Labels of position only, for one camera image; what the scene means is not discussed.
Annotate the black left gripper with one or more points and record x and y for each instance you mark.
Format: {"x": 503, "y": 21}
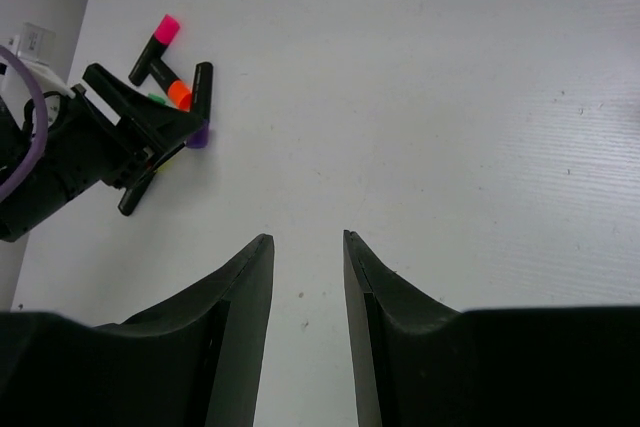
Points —
{"x": 87, "y": 148}

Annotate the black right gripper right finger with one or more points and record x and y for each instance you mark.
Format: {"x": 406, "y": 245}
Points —
{"x": 418, "y": 362}

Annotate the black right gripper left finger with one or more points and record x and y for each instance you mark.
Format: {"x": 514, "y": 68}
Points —
{"x": 192, "y": 360}

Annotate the orange highlighter marker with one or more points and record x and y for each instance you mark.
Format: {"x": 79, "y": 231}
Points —
{"x": 175, "y": 89}

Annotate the purple highlighter marker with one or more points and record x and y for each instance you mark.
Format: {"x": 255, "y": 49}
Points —
{"x": 202, "y": 94}

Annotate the pink highlighter marker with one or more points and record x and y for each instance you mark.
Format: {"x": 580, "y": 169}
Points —
{"x": 154, "y": 49}

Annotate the green highlighter marker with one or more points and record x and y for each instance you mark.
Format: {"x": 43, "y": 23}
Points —
{"x": 157, "y": 99}

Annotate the yellow highlighter marker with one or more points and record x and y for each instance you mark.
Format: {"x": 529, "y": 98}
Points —
{"x": 138, "y": 186}

